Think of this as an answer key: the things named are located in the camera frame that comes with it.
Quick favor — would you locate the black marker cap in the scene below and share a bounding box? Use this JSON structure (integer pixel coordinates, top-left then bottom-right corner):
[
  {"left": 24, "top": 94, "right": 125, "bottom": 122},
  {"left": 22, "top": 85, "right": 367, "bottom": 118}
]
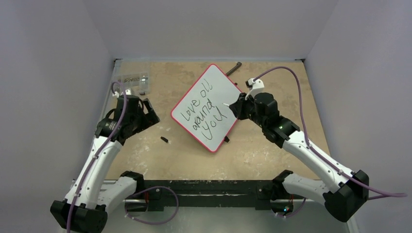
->
[{"left": 161, "top": 137, "right": 169, "bottom": 143}]

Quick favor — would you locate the red framed whiteboard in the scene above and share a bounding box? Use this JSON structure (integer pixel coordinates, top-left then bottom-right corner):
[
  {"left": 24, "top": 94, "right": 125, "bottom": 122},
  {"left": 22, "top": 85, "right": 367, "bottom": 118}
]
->
[{"left": 171, "top": 64, "right": 241, "bottom": 152}]

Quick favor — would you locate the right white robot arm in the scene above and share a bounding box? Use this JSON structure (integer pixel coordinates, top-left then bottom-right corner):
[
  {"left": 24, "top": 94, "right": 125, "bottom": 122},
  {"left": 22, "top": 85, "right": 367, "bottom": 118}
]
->
[{"left": 228, "top": 93, "right": 369, "bottom": 222}]

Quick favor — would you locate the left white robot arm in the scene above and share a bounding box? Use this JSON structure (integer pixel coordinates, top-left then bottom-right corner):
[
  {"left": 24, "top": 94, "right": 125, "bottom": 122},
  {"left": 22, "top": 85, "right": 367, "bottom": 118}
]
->
[{"left": 50, "top": 95, "right": 160, "bottom": 233}]

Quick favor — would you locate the clear plastic screw box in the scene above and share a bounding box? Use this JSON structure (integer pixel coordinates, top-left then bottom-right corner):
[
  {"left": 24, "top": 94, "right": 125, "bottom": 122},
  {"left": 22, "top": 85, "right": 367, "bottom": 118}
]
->
[{"left": 114, "top": 72, "right": 151, "bottom": 96}]

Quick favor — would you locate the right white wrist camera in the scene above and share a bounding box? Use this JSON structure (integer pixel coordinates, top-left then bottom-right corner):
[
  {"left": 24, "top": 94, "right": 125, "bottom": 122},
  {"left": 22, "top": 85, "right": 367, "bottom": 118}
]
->
[{"left": 245, "top": 78, "right": 264, "bottom": 100}]

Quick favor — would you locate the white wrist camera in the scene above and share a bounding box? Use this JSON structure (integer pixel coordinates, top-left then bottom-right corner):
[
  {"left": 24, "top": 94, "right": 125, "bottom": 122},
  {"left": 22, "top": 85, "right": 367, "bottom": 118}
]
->
[
  {"left": 112, "top": 89, "right": 134, "bottom": 99},
  {"left": 245, "top": 78, "right": 264, "bottom": 100}
]

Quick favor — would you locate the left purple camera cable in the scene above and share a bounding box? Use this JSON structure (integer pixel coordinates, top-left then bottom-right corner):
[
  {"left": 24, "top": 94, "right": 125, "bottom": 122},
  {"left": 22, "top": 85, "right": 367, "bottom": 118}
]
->
[{"left": 66, "top": 81, "right": 129, "bottom": 233}]

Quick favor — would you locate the purple camera cable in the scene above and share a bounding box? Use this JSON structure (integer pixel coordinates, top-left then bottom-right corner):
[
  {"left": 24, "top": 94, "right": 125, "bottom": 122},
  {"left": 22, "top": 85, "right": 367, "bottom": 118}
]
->
[
  {"left": 252, "top": 67, "right": 408, "bottom": 200},
  {"left": 66, "top": 81, "right": 129, "bottom": 233}
]

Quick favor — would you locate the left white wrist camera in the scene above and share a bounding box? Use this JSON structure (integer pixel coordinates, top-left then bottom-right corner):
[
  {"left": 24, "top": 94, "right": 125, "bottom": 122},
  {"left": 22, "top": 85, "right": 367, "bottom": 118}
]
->
[{"left": 112, "top": 89, "right": 134, "bottom": 99}]

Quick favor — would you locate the black whiteboard stand bracket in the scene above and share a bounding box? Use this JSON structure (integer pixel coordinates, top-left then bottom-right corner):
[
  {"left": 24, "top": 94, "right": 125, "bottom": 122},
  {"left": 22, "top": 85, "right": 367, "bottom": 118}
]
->
[{"left": 225, "top": 62, "right": 242, "bottom": 77}]

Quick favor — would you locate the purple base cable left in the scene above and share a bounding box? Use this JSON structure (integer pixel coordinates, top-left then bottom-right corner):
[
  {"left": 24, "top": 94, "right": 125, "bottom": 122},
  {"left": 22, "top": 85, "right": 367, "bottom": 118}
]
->
[{"left": 124, "top": 186, "right": 179, "bottom": 226}]

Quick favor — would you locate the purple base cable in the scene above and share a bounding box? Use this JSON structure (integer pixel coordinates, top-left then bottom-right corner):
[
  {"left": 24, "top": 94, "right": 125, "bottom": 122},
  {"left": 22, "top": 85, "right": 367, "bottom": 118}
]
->
[
  {"left": 124, "top": 186, "right": 179, "bottom": 226},
  {"left": 274, "top": 198, "right": 307, "bottom": 219}
]

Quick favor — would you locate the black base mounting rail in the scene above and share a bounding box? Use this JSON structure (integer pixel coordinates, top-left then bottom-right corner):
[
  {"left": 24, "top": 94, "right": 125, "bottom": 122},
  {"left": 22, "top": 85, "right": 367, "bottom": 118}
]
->
[{"left": 113, "top": 179, "right": 305, "bottom": 213}]

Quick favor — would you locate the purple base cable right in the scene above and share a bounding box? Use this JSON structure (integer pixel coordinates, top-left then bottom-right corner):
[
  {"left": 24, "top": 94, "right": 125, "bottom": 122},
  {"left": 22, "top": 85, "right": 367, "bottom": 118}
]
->
[{"left": 274, "top": 198, "right": 307, "bottom": 219}]

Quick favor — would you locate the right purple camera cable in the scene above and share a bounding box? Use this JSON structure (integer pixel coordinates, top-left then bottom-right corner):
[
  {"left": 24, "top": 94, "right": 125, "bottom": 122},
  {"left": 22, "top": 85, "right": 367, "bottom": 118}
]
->
[{"left": 252, "top": 67, "right": 408, "bottom": 200}]

